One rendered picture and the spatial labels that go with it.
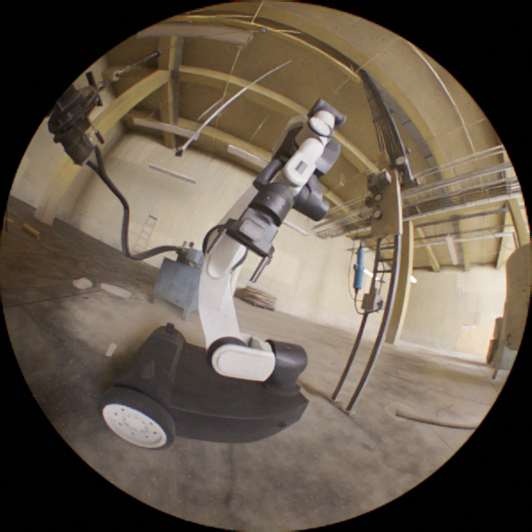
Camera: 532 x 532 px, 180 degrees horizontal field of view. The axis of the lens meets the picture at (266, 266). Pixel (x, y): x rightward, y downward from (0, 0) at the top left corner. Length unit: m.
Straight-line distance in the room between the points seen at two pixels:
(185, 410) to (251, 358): 0.25
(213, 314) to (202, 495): 0.54
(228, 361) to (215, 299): 0.19
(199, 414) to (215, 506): 0.27
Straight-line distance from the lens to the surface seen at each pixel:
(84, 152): 1.18
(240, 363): 0.54
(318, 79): 6.51
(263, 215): 0.35
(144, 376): 0.48
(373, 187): 1.39
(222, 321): 0.53
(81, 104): 1.02
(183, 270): 1.76
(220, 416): 0.50
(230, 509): 0.54
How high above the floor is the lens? 0.51
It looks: 10 degrees up
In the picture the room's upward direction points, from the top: 19 degrees clockwise
